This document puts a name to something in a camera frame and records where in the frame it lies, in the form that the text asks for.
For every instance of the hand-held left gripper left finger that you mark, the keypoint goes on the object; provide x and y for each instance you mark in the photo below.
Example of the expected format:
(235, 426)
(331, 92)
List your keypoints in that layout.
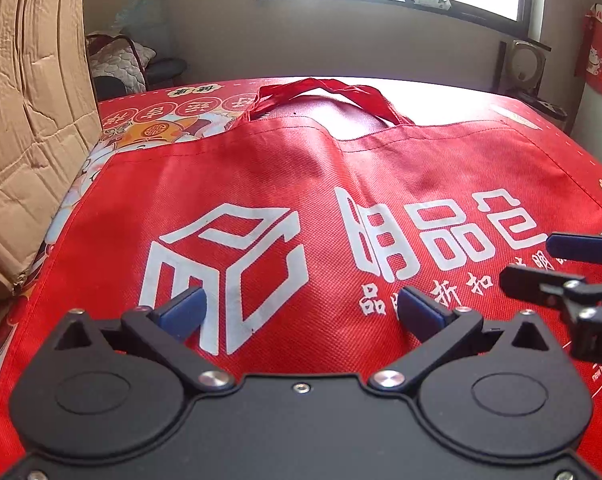
(183, 312)

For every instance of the black lidded trash bin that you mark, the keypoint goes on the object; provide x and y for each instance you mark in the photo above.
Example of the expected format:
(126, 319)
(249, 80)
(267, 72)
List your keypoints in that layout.
(543, 106)

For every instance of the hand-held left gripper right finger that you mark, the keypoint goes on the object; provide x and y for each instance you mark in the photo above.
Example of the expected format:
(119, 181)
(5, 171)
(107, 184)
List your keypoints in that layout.
(421, 312)

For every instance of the red printed hanging cloth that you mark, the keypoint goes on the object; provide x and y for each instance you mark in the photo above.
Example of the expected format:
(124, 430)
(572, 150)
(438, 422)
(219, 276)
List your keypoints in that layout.
(601, 55)

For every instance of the brown cardboard box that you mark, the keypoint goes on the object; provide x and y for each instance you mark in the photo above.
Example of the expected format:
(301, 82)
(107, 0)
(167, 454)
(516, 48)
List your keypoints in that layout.
(31, 135)

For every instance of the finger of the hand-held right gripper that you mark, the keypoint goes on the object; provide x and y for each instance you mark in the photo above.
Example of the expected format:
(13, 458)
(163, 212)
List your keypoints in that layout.
(521, 282)
(576, 247)

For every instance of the white tissue packet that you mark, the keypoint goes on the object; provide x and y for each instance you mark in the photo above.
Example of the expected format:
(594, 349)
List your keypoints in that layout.
(429, 0)

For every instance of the white refrigerator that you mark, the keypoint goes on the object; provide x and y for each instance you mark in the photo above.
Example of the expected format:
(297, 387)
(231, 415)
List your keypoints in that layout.
(601, 125)

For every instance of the quilted grey bag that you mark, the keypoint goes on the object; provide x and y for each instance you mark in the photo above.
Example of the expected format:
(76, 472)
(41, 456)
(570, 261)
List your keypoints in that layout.
(121, 67)

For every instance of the red shopping bag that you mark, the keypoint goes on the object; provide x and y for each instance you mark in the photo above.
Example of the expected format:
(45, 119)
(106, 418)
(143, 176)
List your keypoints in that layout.
(381, 170)

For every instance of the grey round fan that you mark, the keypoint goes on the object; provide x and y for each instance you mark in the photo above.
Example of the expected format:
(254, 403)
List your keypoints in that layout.
(523, 67)

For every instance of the pale blue plastic bag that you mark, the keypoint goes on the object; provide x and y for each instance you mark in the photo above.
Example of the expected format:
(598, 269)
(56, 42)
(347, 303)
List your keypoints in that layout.
(143, 15)

